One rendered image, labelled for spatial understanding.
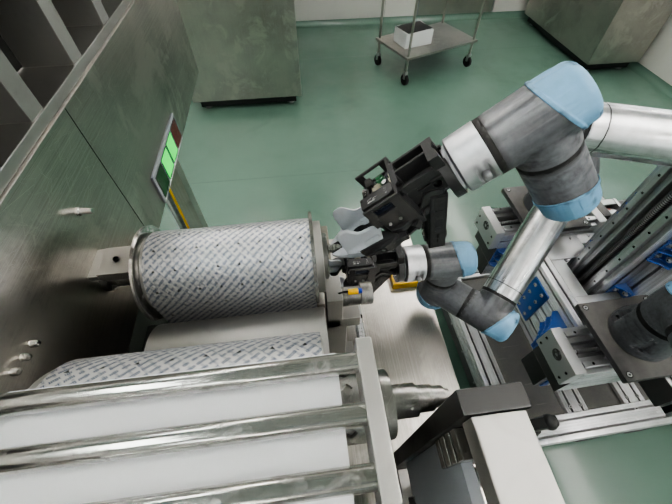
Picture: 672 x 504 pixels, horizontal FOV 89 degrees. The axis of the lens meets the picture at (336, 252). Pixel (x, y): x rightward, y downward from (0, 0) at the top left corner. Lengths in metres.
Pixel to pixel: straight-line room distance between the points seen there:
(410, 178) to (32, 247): 0.45
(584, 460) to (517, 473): 1.73
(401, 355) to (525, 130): 0.59
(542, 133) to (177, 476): 0.44
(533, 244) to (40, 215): 0.82
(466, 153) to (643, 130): 0.29
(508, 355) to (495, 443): 1.49
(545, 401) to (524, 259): 1.02
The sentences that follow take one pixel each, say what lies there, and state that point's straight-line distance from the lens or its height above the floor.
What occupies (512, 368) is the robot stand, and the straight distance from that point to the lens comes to 1.74.
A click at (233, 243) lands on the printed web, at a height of 1.31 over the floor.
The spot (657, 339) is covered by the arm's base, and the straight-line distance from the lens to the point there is 1.17.
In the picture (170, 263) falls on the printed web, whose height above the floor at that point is 1.31.
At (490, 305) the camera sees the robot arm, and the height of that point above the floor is 1.05.
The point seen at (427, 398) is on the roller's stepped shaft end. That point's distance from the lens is 0.37.
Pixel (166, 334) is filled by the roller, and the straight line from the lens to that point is 0.56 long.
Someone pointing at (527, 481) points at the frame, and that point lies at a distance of 0.28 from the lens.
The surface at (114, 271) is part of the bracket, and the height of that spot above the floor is 1.29.
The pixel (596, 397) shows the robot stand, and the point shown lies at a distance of 1.87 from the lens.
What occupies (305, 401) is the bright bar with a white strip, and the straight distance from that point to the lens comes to 0.27.
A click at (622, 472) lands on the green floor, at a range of 2.08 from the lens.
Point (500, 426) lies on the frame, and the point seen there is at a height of 1.44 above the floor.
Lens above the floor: 1.69
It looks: 53 degrees down
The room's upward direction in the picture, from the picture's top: straight up
